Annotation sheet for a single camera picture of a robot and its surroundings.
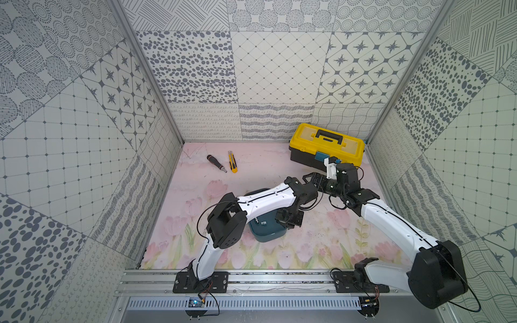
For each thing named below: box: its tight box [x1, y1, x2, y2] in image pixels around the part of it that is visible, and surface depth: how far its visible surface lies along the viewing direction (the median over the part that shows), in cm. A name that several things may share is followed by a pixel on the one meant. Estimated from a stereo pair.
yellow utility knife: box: [227, 150, 239, 174], surface depth 112 cm
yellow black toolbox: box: [288, 122, 366, 172], surface depth 100 cm
